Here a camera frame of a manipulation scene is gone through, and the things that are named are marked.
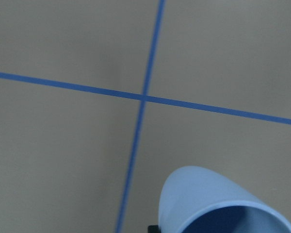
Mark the light blue plastic cup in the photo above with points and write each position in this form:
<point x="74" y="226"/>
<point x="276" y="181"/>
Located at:
<point x="199" y="200"/>

